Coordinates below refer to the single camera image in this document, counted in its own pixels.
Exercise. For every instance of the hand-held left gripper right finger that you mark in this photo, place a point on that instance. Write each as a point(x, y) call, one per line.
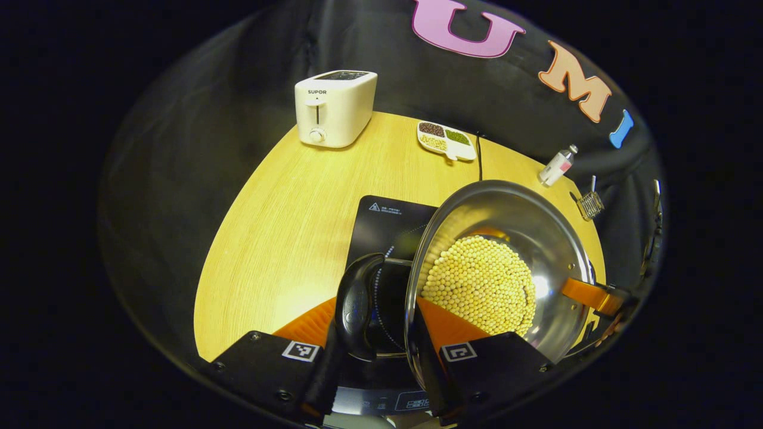
point(495, 369)

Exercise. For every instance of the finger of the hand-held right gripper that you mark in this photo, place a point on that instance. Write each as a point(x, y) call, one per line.
point(587, 293)

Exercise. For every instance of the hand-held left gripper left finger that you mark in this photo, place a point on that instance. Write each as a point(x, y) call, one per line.
point(322, 384)

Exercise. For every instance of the stainless steel pot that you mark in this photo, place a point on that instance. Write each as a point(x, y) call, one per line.
point(536, 238)

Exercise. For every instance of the black induction cooktop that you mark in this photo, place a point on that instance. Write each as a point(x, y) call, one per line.
point(387, 223)

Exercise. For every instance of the clear glass holder cup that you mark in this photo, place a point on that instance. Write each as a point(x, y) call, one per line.
point(590, 205)

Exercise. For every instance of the pile of yellow soybeans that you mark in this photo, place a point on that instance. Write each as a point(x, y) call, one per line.
point(483, 286)

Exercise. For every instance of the small pink label bottle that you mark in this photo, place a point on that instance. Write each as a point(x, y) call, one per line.
point(557, 167)

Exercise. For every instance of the white divided bean dish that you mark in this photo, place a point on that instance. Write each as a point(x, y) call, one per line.
point(447, 140)

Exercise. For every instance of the white toaster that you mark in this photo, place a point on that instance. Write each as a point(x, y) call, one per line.
point(337, 110)

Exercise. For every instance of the black backdrop cloth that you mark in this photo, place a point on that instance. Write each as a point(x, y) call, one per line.
point(208, 119)

